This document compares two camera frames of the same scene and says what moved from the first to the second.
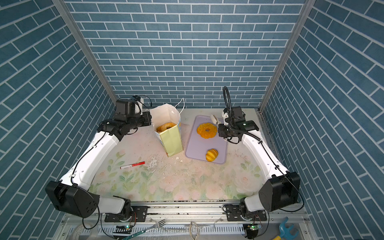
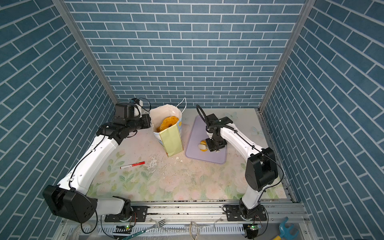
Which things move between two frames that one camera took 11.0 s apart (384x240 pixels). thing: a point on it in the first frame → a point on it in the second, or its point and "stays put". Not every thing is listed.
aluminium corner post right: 305,13 stays put
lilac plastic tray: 198,146 stays put
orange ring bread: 207,130 → 166,122
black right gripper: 221,130 → 211,147
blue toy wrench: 285,232 stays put
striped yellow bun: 211,155 → 203,145
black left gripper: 147,118 stays put
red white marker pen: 132,165 stays put
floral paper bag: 170,139 stays put
